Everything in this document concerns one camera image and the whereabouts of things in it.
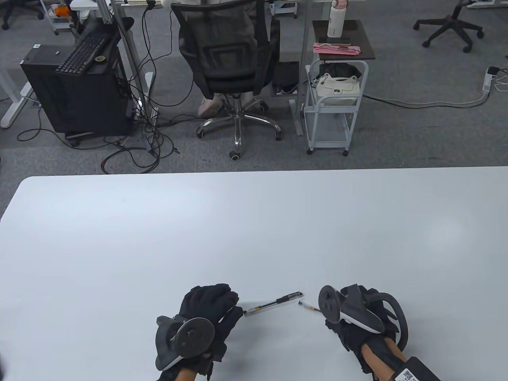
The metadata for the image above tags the white rolling cart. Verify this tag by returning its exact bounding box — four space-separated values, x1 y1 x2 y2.
304 60 369 156

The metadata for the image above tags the white table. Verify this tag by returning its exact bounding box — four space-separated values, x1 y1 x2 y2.
0 166 508 381

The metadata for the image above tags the black clear gel pen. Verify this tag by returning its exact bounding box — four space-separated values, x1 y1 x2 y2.
243 291 305 317

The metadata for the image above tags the black office chair base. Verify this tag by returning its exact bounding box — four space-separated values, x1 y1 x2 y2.
0 0 45 30
413 0 485 53

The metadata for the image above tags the black computer tower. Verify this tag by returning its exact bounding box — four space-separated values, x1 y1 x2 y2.
20 43 135 135

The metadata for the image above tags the white bottle pink lid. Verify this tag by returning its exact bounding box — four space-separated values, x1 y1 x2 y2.
327 0 349 38

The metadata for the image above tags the tangle of black cables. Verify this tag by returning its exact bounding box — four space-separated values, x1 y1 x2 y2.
16 4 199 175

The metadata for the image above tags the person's right hand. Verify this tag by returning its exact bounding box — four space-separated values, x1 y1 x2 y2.
325 287 401 373

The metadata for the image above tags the white power strip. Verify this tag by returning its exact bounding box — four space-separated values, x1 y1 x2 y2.
480 67 496 94

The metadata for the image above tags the grey power cable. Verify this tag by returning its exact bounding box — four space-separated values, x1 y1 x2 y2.
363 89 491 108

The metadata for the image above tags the black bag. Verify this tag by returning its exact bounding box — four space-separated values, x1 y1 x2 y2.
317 63 362 80

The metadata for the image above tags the white handbag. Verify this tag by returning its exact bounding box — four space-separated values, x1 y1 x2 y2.
312 73 362 98

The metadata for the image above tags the metal desk leg post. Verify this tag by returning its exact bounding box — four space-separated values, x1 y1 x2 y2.
109 0 157 153

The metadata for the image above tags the white desk leg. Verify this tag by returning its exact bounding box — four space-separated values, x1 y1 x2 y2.
292 0 314 136

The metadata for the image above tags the black round hand tracker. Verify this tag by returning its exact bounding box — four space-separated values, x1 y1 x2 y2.
319 284 409 352
154 316 216 371

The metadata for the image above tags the white desk foot frame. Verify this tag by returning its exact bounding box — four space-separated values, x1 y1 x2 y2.
0 60 36 128

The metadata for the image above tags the brown side table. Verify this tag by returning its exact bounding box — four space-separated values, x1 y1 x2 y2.
312 19 376 61

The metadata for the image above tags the black round left hand tracker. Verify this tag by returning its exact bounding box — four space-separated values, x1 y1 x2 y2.
154 316 216 371

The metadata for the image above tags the black box under desk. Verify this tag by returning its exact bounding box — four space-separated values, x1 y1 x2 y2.
274 62 299 95

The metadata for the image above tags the pink pouch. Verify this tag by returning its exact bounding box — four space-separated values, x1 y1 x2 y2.
313 42 362 55

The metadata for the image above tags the person's left hand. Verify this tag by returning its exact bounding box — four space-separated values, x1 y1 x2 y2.
156 283 243 381

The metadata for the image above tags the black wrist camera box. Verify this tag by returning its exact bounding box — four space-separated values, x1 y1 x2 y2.
391 356 442 381

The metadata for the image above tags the person's right forearm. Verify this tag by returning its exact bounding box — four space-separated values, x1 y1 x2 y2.
363 339 409 381

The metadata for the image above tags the black round right hand tracker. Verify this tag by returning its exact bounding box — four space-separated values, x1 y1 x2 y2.
319 284 409 352

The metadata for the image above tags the black mesh office chair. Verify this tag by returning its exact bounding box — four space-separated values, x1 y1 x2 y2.
171 0 283 160

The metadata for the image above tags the black keyboard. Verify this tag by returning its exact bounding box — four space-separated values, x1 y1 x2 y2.
55 32 114 75

